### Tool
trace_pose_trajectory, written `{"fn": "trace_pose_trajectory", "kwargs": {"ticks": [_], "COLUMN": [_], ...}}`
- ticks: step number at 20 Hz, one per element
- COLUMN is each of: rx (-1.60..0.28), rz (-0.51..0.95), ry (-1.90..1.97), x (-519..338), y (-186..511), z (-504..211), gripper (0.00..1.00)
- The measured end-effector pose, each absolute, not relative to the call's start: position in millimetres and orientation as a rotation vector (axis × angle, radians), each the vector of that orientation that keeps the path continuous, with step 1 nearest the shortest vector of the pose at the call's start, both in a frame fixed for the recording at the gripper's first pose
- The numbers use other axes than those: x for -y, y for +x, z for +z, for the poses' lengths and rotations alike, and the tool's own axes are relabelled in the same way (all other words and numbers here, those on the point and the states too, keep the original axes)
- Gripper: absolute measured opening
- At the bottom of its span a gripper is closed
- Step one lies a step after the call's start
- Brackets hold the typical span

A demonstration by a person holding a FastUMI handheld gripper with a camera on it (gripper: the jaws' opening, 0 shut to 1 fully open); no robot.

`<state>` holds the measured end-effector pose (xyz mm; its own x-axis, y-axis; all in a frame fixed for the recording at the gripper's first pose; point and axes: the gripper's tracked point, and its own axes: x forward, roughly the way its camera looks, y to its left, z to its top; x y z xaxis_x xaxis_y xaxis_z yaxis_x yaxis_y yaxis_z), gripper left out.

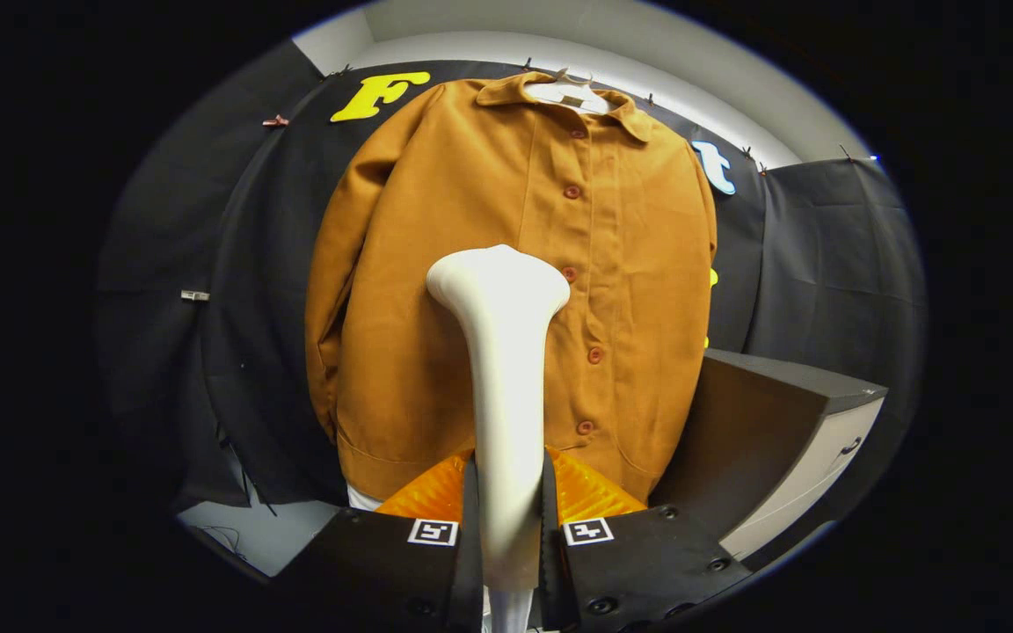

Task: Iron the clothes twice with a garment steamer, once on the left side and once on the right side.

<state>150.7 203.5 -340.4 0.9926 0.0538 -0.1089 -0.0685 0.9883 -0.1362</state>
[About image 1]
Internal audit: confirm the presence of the grey cabinet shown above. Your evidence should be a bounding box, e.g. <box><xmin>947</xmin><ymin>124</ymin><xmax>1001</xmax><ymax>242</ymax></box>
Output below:
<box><xmin>647</xmin><ymin>349</ymin><xmax>888</xmax><ymax>564</ymax></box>

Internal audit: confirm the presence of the orange button-up shirt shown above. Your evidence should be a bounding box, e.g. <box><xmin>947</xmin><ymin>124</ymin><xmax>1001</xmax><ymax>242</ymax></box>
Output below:
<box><xmin>304</xmin><ymin>72</ymin><xmax>718</xmax><ymax>504</ymax></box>

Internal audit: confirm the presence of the row of black clips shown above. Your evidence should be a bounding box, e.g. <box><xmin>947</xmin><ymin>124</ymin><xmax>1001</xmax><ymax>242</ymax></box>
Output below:
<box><xmin>331</xmin><ymin>57</ymin><xmax>855</xmax><ymax>175</ymax></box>

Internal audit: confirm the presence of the white mannequin torso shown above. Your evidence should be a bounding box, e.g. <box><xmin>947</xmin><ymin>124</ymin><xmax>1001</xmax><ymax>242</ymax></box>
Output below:
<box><xmin>346</xmin><ymin>69</ymin><xmax>613</xmax><ymax>513</ymax></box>

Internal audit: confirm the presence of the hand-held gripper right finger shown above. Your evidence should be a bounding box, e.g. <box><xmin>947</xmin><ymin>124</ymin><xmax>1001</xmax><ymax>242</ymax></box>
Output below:
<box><xmin>542</xmin><ymin>448</ymin><xmax>752</xmax><ymax>633</ymax></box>

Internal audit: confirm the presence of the white garment steamer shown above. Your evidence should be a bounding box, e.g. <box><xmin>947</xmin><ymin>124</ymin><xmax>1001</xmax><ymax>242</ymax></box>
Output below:
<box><xmin>426</xmin><ymin>244</ymin><xmax>572</xmax><ymax>633</ymax></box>

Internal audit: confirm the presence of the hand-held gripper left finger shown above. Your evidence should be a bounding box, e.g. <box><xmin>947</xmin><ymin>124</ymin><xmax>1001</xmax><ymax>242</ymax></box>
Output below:
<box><xmin>273</xmin><ymin>450</ymin><xmax>483</xmax><ymax>633</ymax></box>

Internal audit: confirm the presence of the black backdrop cloth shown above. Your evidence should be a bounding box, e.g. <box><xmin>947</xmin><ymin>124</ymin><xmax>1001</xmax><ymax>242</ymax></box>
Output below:
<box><xmin>93</xmin><ymin>40</ymin><xmax>925</xmax><ymax>564</ymax></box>

